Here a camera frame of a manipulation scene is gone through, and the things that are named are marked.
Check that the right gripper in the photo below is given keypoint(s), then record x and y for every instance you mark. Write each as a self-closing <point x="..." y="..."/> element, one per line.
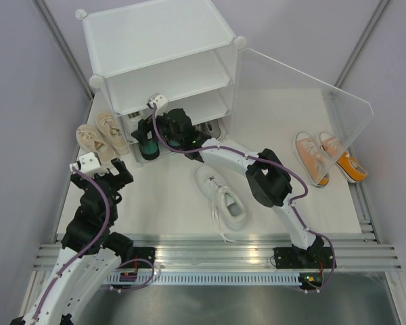
<point x="141" y="134"/>

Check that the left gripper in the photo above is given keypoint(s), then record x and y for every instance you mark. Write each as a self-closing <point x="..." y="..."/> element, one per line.
<point x="125" y="175"/>

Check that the white sneaker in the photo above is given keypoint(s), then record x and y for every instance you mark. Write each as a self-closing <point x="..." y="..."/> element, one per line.
<point x="133" y="121"/>
<point x="227" y="210"/>

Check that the green loafer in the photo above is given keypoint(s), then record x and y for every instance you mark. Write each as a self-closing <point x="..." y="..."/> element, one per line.
<point x="174" y="141"/>
<point x="150" y="150"/>

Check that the grey canvas sneaker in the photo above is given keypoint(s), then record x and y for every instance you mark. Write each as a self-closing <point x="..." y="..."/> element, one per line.
<point x="213" y="129"/>
<point x="200" y="127"/>

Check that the orange canvas sneaker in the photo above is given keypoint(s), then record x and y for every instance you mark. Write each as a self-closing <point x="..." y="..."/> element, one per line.
<point x="312" y="160"/>
<point x="352" y="171"/>

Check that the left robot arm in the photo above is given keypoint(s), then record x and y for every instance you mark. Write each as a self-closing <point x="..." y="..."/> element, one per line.
<point x="90" y="252"/>

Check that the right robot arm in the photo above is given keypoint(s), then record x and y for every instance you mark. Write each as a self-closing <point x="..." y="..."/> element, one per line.
<point x="271" y="184"/>

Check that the white plastic shoe cabinet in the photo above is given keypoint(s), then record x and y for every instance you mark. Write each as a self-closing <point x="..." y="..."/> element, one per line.
<point x="184" y="50"/>

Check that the translucent cabinet door panel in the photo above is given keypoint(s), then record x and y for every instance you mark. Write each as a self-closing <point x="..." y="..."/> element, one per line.
<point x="274" y="102"/>

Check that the beige sneaker right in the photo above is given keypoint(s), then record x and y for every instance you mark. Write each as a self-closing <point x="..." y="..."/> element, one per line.
<point x="108" y="127"/>

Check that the beige sneaker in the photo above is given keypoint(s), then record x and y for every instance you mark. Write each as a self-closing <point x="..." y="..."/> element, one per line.
<point x="108" y="127"/>
<point x="91" y="140"/>

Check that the beige sneaker left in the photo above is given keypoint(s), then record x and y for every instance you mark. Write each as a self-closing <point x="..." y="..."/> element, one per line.
<point x="91" y="140"/>

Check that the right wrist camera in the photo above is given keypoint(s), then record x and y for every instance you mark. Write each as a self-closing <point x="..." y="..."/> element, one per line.
<point x="158" y="102"/>

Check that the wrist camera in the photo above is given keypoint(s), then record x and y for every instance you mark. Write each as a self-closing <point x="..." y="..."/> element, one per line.
<point x="89" y="164"/>
<point x="158" y="102"/>

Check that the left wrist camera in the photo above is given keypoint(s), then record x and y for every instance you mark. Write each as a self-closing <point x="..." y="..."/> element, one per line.
<point x="89" y="164"/>

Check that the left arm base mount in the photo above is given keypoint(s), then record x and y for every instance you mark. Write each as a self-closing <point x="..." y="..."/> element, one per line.
<point x="140" y="258"/>

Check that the aluminium frame rail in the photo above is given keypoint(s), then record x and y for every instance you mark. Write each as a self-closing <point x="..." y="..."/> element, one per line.
<point x="348" y="256"/>

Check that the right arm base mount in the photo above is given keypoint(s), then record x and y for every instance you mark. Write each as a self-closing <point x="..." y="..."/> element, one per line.
<point x="287" y="258"/>

